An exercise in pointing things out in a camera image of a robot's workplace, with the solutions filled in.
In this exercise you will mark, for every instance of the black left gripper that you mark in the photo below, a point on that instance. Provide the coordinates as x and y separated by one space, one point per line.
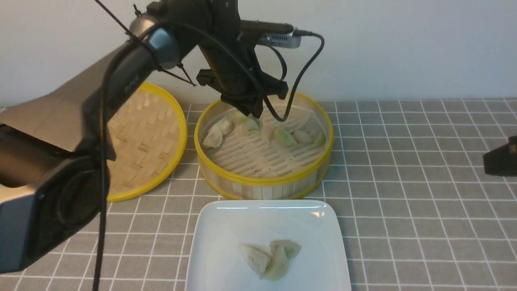
228 68

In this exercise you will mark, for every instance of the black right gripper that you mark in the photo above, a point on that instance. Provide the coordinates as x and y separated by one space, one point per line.
502 161

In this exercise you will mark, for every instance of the pink-white dumpling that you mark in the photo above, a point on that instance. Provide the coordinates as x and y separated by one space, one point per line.
302 137

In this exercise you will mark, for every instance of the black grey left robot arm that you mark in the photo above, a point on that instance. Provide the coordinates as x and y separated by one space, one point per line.
54 149

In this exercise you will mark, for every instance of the white square plate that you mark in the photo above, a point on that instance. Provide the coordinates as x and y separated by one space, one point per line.
223 227

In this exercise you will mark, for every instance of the green-white dumpling plate rear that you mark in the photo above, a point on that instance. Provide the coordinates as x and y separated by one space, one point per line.
291 248

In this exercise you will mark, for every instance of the white dumpling on plate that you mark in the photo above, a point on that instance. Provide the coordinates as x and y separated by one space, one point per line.
256 259

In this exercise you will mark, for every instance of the pale green dumpling on plate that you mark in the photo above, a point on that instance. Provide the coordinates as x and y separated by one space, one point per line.
278 266

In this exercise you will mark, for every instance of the white dumpling steamer centre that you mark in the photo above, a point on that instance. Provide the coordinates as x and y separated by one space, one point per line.
251 124

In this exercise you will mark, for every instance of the white dumpling steamer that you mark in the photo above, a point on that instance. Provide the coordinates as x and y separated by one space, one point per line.
217 132
251 124

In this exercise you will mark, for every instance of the pinkish dumpling steamer centre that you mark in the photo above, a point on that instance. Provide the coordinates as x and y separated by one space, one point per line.
267 133

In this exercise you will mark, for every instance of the white dumpling steamer left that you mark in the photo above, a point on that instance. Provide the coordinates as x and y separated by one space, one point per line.
217 132

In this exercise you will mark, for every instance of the green dumpling steamer centre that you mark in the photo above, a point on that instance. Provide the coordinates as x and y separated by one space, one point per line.
284 138

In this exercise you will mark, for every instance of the bamboo steamer basket yellow rim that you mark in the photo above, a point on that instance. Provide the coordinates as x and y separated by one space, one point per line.
244 167

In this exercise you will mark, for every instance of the green dumpling steamer right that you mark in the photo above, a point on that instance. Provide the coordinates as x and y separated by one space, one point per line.
320 140

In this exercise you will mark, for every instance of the grey checked tablecloth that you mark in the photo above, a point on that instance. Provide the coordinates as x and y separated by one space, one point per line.
406 180

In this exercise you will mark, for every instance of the bamboo steamer lid yellow rim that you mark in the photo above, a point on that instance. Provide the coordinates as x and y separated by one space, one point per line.
149 134

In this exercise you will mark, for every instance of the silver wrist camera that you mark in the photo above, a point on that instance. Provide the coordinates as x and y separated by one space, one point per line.
270 34

